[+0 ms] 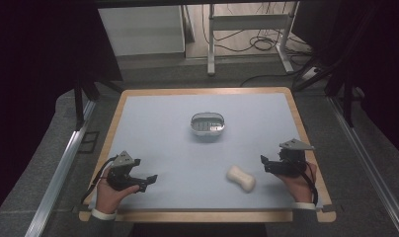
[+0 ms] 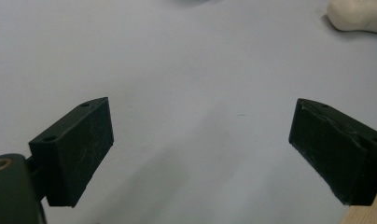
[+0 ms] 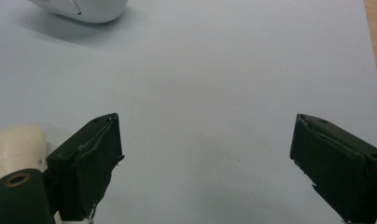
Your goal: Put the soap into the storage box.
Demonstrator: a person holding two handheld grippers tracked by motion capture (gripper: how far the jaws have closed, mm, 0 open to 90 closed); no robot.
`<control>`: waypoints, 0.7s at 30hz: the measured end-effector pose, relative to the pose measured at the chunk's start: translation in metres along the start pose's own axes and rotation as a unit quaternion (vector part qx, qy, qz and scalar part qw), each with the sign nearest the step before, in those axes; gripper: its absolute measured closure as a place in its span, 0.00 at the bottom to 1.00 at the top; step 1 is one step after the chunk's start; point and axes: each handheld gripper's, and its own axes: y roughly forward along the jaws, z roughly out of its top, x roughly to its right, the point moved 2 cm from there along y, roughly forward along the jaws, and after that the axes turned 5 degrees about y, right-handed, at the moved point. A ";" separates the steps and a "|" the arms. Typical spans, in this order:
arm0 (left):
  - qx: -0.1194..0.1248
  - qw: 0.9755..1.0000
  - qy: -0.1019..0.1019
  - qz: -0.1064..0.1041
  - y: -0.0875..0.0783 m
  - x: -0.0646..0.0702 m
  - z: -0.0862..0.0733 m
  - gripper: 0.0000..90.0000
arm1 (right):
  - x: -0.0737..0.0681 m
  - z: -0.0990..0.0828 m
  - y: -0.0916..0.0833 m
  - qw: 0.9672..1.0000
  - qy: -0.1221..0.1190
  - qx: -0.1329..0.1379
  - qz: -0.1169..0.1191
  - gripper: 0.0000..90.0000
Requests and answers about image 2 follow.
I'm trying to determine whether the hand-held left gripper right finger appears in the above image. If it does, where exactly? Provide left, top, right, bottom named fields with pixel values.
left=288, top=98, right=377, bottom=207

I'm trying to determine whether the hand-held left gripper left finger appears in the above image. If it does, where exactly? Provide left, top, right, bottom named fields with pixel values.
left=28, top=96, right=115, bottom=208

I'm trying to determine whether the light wooden piece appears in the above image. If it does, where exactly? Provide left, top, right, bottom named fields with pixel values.
left=340, top=193, right=377, bottom=224

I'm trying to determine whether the white lumpy object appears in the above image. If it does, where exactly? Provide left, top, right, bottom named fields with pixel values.
left=326, top=0, right=377, bottom=35

